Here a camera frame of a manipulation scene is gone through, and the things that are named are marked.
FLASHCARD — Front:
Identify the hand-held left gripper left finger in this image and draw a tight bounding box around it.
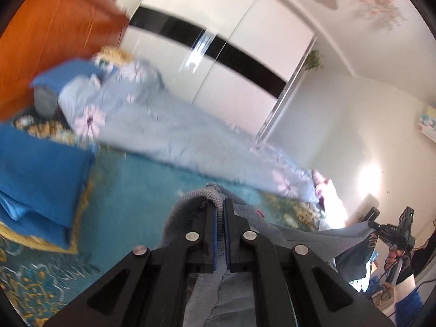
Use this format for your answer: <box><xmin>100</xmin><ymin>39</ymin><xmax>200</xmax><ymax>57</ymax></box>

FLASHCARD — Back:
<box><xmin>44</xmin><ymin>202</ymin><xmax>219</xmax><ymax>327</ymax></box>

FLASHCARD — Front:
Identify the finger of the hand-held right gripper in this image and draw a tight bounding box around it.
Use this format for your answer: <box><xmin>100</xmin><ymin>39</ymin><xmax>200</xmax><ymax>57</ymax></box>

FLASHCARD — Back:
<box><xmin>361</xmin><ymin>207</ymin><xmax>381</xmax><ymax>225</ymax></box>
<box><xmin>367</xmin><ymin>221</ymin><xmax>385</xmax><ymax>237</ymax></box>

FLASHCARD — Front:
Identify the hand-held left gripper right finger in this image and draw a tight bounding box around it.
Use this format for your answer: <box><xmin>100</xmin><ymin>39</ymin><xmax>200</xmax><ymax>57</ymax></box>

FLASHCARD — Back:
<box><xmin>223</xmin><ymin>198</ymin><xmax>397</xmax><ymax>327</ymax></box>

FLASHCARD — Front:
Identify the grey sweatshirt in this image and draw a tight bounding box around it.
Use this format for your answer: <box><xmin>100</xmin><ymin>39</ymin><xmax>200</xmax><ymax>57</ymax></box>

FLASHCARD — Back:
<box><xmin>158</xmin><ymin>183</ymin><xmax>379</xmax><ymax>327</ymax></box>

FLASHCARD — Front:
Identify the person's right hand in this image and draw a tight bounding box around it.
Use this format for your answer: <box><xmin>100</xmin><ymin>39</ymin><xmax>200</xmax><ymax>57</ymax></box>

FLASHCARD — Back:
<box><xmin>384</xmin><ymin>246</ymin><xmax>403</xmax><ymax>270</ymax></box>

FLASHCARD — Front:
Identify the pink cloth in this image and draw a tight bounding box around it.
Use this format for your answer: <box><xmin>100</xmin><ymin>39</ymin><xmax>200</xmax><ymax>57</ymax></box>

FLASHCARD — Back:
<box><xmin>311</xmin><ymin>170</ymin><xmax>350</xmax><ymax>229</ymax></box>

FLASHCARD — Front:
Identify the teal floral bed sheet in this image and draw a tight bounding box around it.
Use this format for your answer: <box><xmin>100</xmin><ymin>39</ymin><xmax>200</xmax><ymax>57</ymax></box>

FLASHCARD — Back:
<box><xmin>0</xmin><ymin>107</ymin><xmax>329</xmax><ymax>327</ymax></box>

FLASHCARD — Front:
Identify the light blue floral duvet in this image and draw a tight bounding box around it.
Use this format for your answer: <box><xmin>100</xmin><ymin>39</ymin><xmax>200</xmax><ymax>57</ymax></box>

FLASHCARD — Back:
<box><xmin>58</xmin><ymin>58</ymin><xmax>324</xmax><ymax>205</ymax></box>

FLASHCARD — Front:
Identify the green hanging plant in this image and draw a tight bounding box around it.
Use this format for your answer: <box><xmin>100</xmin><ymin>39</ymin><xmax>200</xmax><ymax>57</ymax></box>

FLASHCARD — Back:
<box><xmin>305</xmin><ymin>49</ymin><xmax>324</xmax><ymax>72</ymax></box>

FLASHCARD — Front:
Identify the folded blue blanket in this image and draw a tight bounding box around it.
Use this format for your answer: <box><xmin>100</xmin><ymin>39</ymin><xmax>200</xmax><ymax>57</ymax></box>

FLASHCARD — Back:
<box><xmin>0</xmin><ymin>124</ymin><xmax>96</xmax><ymax>250</ymax></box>

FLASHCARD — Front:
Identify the yellow patterned pillow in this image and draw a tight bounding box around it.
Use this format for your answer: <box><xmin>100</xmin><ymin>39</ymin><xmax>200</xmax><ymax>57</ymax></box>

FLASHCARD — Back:
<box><xmin>97</xmin><ymin>45</ymin><xmax>134</xmax><ymax>66</ymax></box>

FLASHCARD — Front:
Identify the white wardrobe with black stripe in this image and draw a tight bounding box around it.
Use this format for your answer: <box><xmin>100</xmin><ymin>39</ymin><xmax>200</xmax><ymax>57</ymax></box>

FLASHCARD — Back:
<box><xmin>119</xmin><ymin>0</ymin><xmax>318</xmax><ymax>142</ymax></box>

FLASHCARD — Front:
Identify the grey pillow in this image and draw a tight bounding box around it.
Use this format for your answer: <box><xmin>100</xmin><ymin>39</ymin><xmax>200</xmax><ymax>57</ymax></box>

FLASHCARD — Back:
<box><xmin>33</xmin><ymin>87</ymin><xmax>69</xmax><ymax>119</ymax></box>

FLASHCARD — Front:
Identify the blue pillow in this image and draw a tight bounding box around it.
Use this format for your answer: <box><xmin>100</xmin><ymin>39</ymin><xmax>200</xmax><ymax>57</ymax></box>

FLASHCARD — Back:
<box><xmin>30</xmin><ymin>59</ymin><xmax>107</xmax><ymax>90</ymax></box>

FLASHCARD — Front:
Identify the wooden headboard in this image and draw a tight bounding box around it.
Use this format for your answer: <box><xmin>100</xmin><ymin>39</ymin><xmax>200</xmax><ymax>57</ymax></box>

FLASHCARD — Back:
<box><xmin>0</xmin><ymin>0</ymin><xmax>131</xmax><ymax>123</ymax></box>

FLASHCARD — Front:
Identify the wall picture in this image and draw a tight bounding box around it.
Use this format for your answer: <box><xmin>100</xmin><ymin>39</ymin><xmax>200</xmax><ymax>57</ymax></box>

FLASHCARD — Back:
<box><xmin>416</xmin><ymin>104</ymin><xmax>436</xmax><ymax>141</ymax></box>

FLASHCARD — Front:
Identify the flower wall decoration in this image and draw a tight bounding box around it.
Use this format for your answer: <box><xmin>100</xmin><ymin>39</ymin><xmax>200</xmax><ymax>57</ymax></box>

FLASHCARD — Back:
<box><xmin>342</xmin><ymin>0</ymin><xmax>404</xmax><ymax>29</ymax></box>

